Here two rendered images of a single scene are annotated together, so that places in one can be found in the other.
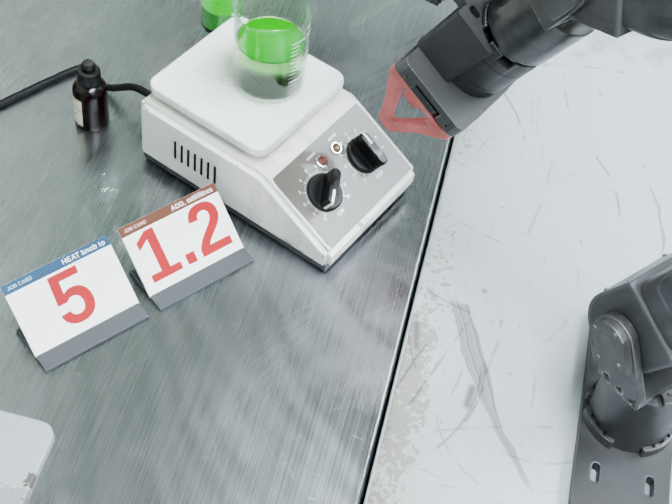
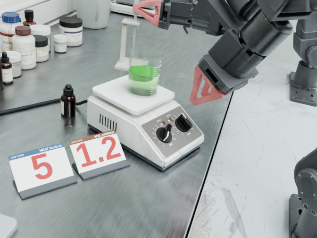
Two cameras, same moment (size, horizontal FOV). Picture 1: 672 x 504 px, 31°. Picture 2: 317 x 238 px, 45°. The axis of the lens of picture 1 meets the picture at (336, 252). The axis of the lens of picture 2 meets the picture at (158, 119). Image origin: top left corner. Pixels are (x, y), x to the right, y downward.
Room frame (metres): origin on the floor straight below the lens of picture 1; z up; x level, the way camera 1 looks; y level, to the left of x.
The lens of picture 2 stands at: (0.07, -0.04, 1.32)
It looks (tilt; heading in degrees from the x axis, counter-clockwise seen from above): 30 degrees down; 7
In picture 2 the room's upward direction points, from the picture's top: 8 degrees clockwise
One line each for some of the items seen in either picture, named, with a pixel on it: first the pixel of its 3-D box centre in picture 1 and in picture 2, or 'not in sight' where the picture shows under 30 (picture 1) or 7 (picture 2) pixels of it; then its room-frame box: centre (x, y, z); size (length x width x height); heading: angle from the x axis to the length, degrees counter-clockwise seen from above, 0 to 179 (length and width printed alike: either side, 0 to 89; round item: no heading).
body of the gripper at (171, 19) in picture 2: not in sight; (178, 12); (1.05, 0.07, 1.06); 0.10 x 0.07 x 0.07; 3
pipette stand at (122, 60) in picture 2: not in sight; (133, 44); (1.05, 0.17, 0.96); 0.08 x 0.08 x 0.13; 3
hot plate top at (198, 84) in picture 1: (248, 83); (134, 92); (0.72, 0.09, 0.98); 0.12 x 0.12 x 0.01; 62
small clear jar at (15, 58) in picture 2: not in sight; (11, 64); (0.86, 0.43, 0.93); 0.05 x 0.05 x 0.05
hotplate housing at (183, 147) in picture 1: (269, 135); (141, 117); (0.71, 0.07, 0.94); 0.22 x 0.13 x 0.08; 62
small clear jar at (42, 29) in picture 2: not in sight; (40, 38); (1.04, 0.44, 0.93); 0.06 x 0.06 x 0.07
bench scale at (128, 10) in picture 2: not in sight; (146, 7); (1.62, 0.26, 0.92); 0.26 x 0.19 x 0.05; 86
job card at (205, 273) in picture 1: (186, 245); (99, 153); (0.60, 0.12, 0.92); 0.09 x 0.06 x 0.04; 136
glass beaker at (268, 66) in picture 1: (268, 46); (143, 73); (0.72, 0.08, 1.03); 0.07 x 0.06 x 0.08; 153
